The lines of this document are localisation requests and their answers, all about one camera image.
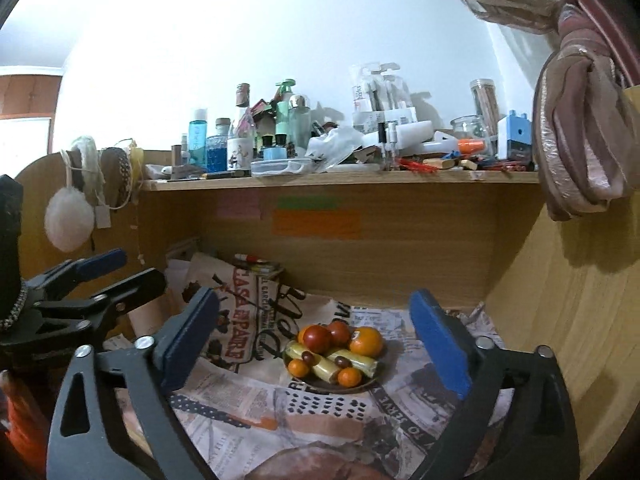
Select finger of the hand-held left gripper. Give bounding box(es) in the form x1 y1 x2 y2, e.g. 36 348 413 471
25 248 128 301
45 268 167 336

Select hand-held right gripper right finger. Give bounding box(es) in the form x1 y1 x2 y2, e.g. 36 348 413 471
409 288 581 480

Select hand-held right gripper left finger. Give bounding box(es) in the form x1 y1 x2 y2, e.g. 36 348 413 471
46 286 221 480

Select yellow green sugarcane piece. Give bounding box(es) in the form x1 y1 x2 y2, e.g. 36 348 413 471
325 347 378 378
287 342 338 383

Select dark red tomato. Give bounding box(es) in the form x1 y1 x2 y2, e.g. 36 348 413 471
304 325 333 353

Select brown round plate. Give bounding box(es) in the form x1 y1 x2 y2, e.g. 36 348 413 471
282 340 387 393

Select brown cardboard piece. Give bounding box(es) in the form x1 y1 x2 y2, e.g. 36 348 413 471
130 295 176 336

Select white fluffy pompom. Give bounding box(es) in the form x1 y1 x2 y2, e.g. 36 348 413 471
44 187 96 252

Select printed newspaper cloth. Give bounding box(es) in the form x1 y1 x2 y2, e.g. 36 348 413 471
105 252 516 480

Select brown headband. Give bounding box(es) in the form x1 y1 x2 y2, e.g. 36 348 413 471
100 146 136 209

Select red orange cloth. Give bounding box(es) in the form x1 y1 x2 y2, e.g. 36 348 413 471
0 370 48 480

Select stack of books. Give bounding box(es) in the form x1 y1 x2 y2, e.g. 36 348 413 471
232 253 286 276

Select white fluffy headband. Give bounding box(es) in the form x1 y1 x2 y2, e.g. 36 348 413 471
70 135 107 201

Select pink sticky note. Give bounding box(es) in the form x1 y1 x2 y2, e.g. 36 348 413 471
217 195 262 219

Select short blue liquid bottle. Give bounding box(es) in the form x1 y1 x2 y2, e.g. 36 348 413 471
206 118 231 172

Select tall blue liquid bottle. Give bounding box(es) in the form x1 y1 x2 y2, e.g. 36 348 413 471
189 109 210 166

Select white printed cup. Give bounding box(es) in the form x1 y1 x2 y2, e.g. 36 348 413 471
227 137 252 171

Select orange sticky note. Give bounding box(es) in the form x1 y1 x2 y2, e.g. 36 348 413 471
272 210 362 240

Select green sticky note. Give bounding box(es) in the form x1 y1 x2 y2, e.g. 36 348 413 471
276 196 341 210

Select pile of red clips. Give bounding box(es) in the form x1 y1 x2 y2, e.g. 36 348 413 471
397 157 441 175

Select wooden cabinet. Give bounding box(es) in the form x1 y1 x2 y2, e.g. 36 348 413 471
0 66 63 120

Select wooden shelf board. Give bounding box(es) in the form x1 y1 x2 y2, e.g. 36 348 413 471
140 167 541 191

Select clear plastic case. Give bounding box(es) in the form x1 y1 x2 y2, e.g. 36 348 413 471
251 157 316 177

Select clear glass corked bottle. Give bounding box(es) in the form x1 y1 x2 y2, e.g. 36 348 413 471
235 83 253 138

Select glass jar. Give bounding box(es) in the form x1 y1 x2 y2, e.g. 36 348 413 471
450 115 488 148

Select blue white box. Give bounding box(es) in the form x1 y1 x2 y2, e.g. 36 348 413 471
496 110 532 161

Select white plastic bag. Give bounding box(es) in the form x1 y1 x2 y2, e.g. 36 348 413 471
306 126 366 163

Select green spray bottle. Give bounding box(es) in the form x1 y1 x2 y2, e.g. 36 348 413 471
274 79 297 148

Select clear silver cap bottle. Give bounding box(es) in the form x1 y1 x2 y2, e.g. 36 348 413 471
288 95 312 153

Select clear tube of sticks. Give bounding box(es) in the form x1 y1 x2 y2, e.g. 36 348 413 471
470 78 498 136

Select white packaged brushes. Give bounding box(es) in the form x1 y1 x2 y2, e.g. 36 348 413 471
350 62 416 128

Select tied pink brown curtain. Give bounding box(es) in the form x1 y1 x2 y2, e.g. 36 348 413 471
420 0 640 222

